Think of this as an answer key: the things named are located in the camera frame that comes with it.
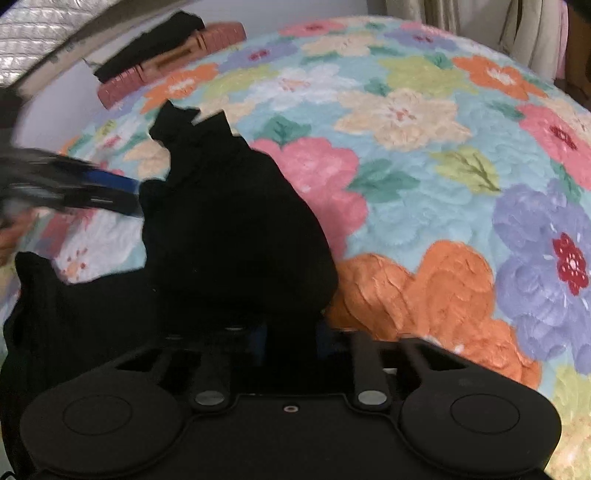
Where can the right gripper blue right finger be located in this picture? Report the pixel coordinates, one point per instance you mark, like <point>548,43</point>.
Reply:
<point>351,369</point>

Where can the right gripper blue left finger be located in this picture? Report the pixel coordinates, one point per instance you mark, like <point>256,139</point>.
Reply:
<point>206,388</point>

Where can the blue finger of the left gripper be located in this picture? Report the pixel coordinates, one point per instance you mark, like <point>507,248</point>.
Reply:
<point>90,174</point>
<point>113,200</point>

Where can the black long-sleeve sweater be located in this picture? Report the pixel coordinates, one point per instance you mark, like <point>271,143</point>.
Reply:
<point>229,243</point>

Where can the folded black clothes on suitcase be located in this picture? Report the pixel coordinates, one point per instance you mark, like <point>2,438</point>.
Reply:
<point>164,37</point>

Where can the silver quilted window cover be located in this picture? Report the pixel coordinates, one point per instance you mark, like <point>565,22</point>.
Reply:
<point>42,39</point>

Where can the red suitcase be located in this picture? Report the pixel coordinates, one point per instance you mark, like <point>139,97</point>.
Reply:
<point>215,37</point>

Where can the floral quilted bedspread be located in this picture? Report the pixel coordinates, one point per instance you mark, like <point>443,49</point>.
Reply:
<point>453,188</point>

